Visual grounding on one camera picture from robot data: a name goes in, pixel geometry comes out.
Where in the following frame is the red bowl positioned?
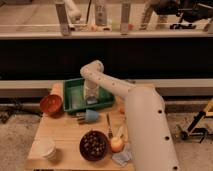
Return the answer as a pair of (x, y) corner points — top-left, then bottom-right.
(40, 94), (63, 116)

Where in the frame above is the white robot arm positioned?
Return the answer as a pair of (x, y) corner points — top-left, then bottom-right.
(80, 60), (181, 171)

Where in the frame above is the yellow banana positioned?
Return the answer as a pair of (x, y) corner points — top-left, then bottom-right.
(116, 126), (128, 142)

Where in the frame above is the orange apple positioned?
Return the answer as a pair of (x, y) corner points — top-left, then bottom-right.
(110, 137), (124, 153)

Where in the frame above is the dark brown bowl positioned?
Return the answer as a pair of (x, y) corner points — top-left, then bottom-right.
(79, 130), (109, 161)

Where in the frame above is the orange carrot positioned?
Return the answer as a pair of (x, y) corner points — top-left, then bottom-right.
(119, 106), (125, 114)

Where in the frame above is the green plastic tray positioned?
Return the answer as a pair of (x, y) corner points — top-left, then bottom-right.
(63, 78), (115, 114)

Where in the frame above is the blue grey sponge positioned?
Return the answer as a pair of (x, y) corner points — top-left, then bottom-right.
(86, 97), (98, 105)

